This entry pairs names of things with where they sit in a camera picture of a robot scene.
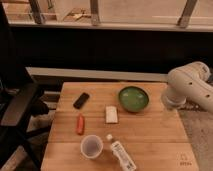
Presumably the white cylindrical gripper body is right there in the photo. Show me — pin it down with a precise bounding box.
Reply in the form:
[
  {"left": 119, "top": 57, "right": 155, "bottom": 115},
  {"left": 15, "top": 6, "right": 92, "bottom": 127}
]
[{"left": 161, "top": 91, "right": 182, "bottom": 109}]

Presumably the white sponge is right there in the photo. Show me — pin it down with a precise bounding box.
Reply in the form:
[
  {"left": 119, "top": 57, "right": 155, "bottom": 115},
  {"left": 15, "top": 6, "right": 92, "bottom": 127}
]
[{"left": 106, "top": 106, "right": 118, "bottom": 124}]

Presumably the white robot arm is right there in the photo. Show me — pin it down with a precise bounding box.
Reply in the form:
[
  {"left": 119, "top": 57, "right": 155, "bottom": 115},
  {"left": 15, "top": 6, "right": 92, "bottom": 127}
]
[{"left": 161, "top": 61, "right": 213, "bottom": 113}]

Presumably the green bowl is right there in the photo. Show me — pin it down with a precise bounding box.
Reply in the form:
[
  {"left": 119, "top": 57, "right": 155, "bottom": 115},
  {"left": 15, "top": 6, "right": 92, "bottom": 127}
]
[{"left": 118, "top": 86, "right": 149, "bottom": 113}]

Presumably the white labelled bottle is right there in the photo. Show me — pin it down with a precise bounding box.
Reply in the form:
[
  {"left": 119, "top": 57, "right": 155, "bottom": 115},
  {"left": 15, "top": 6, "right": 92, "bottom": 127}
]
[{"left": 106, "top": 134, "right": 137, "bottom": 171}]

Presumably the black rectangular remote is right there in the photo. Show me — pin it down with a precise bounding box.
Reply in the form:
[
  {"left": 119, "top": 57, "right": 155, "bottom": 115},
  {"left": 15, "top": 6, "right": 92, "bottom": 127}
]
[{"left": 73, "top": 93, "right": 89, "bottom": 109}]

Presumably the clear plastic cup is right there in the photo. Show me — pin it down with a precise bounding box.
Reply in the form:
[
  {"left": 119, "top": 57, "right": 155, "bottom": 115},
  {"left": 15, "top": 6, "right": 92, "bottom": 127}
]
[{"left": 80, "top": 135, "right": 103, "bottom": 159}]

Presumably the black chair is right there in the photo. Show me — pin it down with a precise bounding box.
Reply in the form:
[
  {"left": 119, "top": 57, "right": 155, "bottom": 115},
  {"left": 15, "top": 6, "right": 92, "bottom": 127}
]
[{"left": 0, "top": 1, "right": 50, "bottom": 170}]

